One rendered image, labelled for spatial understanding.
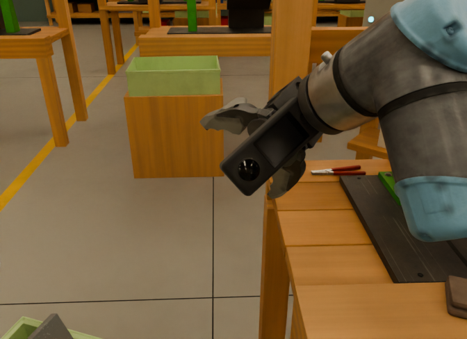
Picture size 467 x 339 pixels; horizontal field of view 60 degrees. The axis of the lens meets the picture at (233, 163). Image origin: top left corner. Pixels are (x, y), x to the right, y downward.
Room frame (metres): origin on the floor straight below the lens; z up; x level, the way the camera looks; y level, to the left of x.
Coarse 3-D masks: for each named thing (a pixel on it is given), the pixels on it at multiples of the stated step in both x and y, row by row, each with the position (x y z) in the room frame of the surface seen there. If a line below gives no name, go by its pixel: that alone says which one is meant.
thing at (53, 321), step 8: (48, 320) 0.37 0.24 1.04; (56, 320) 0.37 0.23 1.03; (40, 328) 0.36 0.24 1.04; (48, 328) 0.36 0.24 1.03; (56, 328) 0.37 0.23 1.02; (64, 328) 0.37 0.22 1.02; (32, 336) 0.34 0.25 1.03; (40, 336) 0.35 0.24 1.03; (48, 336) 0.35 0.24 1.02; (56, 336) 0.36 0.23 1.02; (64, 336) 0.37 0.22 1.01
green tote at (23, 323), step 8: (24, 320) 0.43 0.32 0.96; (32, 320) 0.43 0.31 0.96; (16, 328) 0.42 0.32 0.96; (24, 328) 0.43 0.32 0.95; (32, 328) 0.42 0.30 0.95; (8, 336) 0.40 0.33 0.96; (16, 336) 0.41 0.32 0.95; (24, 336) 0.42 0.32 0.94; (72, 336) 0.40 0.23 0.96; (80, 336) 0.40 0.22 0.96; (88, 336) 0.41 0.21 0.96
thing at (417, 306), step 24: (312, 288) 0.56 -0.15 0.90; (336, 288) 0.56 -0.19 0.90; (360, 288) 0.56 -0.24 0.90; (384, 288) 0.56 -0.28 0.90; (408, 288) 0.56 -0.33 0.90; (432, 288) 0.56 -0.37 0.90; (312, 312) 0.50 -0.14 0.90; (336, 312) 0.50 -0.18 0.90; (360, 312) 0.50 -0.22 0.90; (384, 312) 0.50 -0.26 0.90; (408, 312) 0.50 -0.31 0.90; (432, 312) 0.50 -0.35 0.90; (312, 336) 0.45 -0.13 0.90; (336, 336) 0.45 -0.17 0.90; (360, 336) 0.45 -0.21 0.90; (384, 336) 0.45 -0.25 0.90; (408, 336) 0.45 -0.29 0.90; (432, 336) 0.45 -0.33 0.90; (456, 336) 0.45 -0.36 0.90
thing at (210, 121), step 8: (232, 104) 0.52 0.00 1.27; (216, 112) 0.50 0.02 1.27; (200, 120) 0.53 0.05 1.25; (208, 120) 0.50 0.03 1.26; (216, 120) 0.49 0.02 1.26; (224, 120) 0.48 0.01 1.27; (232, 120) 0.47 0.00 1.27; (240, 120) 0.46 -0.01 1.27; (208, 128) 0.51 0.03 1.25; (216, 128) 0.50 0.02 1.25; (224, 128) 0.49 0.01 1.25; (232, 128) 0.48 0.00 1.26; (240, 128) 0.47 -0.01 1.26
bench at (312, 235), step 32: (320, 160) 1.13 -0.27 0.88; (352, 160) 1.13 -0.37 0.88; (384, 160) 1.13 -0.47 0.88; (288, 192) 0.94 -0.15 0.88; (320, 192) 0.94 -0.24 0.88; (288, 224) 0.79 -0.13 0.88; (320, 224) 0.79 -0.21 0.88; (352, 224) 0.79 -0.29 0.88; (288, 256) 0.68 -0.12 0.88; (320, 256) 0.67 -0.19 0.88; (352, 256) 0.67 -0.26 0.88; (288, 288) 1.04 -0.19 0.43
